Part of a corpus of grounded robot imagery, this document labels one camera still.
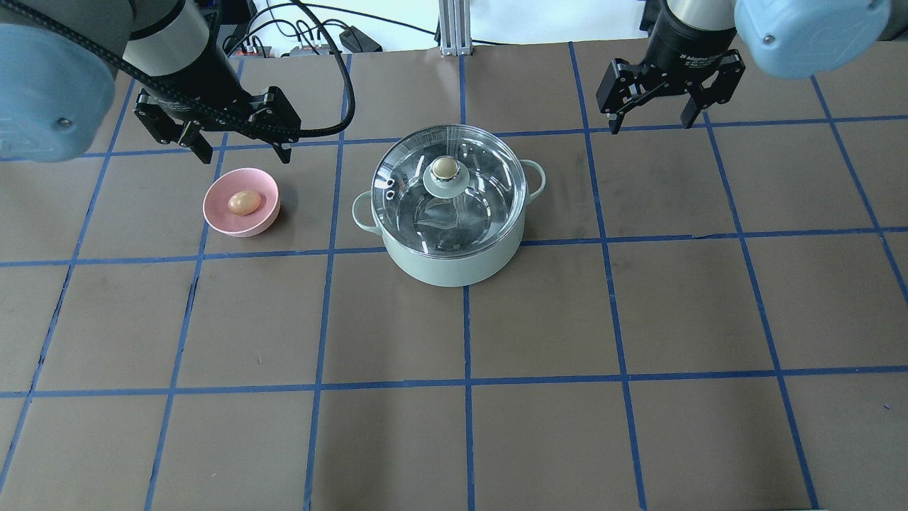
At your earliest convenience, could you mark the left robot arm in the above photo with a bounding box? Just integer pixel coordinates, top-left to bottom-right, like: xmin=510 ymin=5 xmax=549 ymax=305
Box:
xmin=1 ymin=1 xmax=301 ymax=163

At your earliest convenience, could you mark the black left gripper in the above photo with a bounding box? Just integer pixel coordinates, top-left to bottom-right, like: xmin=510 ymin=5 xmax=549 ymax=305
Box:
xmin=133 ymin=67 xmax=302 ymax=165

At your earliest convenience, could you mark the black power adapter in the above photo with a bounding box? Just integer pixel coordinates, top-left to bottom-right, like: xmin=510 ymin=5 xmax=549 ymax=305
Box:
xmin=338 ymin=26 xmax=384 ymax=54

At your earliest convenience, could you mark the glass pot lid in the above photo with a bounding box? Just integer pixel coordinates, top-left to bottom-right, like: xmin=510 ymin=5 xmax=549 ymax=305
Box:
xmin=367 ymin=125 xmax=538 ymax=259

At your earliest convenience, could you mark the aluminium frame post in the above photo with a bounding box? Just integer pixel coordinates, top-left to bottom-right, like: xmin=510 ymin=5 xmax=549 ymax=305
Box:
xmin=438 ymin=0 xmax=474 ymax=56

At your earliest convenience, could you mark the pink bowl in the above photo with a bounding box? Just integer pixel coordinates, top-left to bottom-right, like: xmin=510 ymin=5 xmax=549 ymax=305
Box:
xmin=202 ymin=167 xmax=281 ymax=237

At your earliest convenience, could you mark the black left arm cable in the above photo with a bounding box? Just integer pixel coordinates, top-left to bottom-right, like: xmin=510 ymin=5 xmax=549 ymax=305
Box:
xmin=4 ymin=0 xmax=355 ymax=139

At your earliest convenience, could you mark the beige egg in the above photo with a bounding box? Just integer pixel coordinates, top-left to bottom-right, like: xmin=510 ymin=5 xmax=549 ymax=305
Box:
xmin=227 ymin=189 xmax=262 ymax=216

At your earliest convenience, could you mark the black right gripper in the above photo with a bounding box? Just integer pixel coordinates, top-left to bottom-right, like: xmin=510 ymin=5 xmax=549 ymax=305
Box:
xmin=596 ymin=7 xmax=746 ymax=135

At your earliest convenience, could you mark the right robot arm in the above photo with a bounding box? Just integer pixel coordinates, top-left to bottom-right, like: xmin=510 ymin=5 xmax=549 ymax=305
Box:
xmin=596 ymin=1 xmax=906 ymax=133

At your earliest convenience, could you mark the pale green cooking pot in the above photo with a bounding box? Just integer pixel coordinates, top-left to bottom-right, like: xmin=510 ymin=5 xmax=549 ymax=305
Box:
xmin=351 ymin=125 xmax=548 ymax=287

